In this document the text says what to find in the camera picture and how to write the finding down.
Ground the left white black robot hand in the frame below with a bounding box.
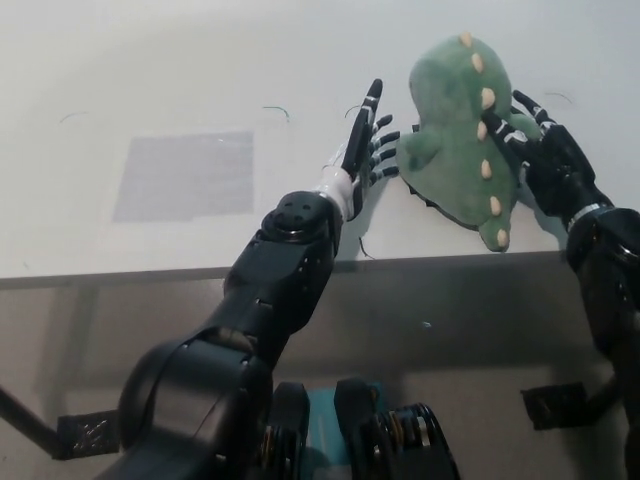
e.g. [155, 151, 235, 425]
[317, 78, 401, 222]

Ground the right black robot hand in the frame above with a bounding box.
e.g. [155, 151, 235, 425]
[479, 89, 614, 222]

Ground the green plush dinosaur toy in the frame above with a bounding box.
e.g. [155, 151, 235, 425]
[396, 32, 539, 253]

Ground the black cross-shaped tape patch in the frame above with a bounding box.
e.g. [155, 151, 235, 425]
[405, 123, 444, 212]

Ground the grey square tape patch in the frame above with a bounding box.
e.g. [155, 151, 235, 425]
[112, 130, 255, 222]

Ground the black teal robot torso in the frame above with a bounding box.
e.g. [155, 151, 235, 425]
[257, 378, 462, 480]

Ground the black table leg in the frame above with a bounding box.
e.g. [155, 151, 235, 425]
[0, 385, 61, 459]

